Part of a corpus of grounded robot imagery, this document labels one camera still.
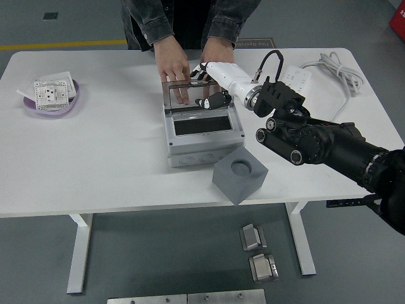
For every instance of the red box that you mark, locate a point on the red box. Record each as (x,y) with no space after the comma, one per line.
(398,19)

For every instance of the white cover plate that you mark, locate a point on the white cover plate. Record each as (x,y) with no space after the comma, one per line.
(63,76)

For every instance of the purple bowl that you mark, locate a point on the purple bowl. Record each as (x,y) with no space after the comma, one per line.
(31,109)

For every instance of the grey metal plate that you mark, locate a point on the grey metal plate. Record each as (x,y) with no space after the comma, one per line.
(224,297)
(145,300)

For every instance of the grey cube holder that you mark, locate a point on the grey cube holder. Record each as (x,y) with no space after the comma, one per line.
(234,187)

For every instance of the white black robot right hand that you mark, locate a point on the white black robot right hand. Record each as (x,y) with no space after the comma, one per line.
(228,76)

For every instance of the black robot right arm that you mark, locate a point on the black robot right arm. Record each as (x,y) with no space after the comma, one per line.
(332,142)

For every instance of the person's left forearm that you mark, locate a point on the person's left forearm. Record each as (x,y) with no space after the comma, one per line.
(231,22)

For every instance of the person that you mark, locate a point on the person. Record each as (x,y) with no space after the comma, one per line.
(190,19)

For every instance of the person's right hand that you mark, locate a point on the person's right hand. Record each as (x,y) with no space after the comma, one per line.
(171,60)

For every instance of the black table control panel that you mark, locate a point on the black table control panel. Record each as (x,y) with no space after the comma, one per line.
(345,203)

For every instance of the grey lidded junction box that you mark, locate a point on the grey lidded junction box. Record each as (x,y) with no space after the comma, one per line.
(202,145)

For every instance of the white power strip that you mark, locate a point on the white power strip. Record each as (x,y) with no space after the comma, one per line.
(300,76)

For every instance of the person's left hand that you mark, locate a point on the person's left hand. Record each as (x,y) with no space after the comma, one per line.
(218,50)

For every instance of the grey metal block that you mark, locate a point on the grey metal block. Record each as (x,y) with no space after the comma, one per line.
(262,269)
(251,237)

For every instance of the person's right forearm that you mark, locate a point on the person's right forearm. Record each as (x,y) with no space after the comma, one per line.
(148,19)

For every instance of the white socket panel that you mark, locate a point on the white socket panel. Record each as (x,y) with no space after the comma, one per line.
(50,95)

